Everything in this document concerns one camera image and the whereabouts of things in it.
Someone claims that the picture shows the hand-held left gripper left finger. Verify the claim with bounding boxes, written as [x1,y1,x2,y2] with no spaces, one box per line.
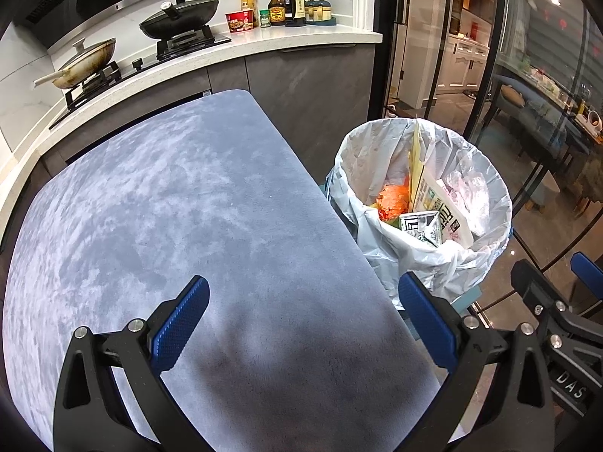
[53,275,211,452]

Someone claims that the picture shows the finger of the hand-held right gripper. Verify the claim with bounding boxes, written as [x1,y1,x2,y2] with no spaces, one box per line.
[511,259,573,340]
[570,252,603,307]

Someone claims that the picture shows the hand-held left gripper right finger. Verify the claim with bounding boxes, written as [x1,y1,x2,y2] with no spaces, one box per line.
[398,272,557,452]

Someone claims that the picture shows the light blue trash bin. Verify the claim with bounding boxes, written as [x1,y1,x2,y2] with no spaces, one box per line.
[323,176,486,340]

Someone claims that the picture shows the trash bin with white liner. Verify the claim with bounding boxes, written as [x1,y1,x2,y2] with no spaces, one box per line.
[325,118,513,304]

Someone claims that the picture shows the green white printed carton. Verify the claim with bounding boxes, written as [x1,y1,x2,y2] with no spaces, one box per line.
[399,211,444,248]

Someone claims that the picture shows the white printed plastic package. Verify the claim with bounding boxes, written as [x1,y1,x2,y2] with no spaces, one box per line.
[407,120,476,248]

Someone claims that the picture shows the clear plastic bag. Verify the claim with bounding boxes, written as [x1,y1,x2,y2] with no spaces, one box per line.
[443,169,491,236]

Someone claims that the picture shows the red plastic bag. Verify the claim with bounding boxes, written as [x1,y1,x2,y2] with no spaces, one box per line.
[372,174,415,222]

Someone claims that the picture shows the grey-blue table cloth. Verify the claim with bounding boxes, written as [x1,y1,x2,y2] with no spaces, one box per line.
[2,89,446,448]

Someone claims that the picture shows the dining table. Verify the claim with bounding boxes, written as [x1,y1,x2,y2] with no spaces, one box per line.
[518,66,603,151]

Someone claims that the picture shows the blue dining chair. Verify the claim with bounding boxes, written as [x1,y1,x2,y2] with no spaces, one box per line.
[485,80,533,151]

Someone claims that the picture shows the white sideboard cabinet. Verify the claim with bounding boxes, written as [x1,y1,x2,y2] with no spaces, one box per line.
[438,33,491,95]

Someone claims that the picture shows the beige wok with lid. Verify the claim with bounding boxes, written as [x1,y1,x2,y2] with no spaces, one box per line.
[33,38,118,90]

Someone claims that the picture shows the black framed glass door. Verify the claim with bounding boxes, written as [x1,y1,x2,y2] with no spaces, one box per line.
[377,0,603,321]

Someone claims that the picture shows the black gas stove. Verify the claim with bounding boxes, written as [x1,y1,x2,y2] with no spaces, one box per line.
[49,26,233,130]

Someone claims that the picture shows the white kitchen counter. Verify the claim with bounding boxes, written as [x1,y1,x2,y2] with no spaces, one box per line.
[0,19,383,184]

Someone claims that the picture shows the black wok with lid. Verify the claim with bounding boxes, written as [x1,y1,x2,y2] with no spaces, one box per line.
[139,0,220,39]

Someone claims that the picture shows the red instant noodle cup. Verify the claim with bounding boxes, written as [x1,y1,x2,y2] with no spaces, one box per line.
[225,9,255,34]

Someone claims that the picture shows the seasoning jar set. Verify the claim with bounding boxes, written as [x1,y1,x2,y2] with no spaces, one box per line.
[305,0,337,26]

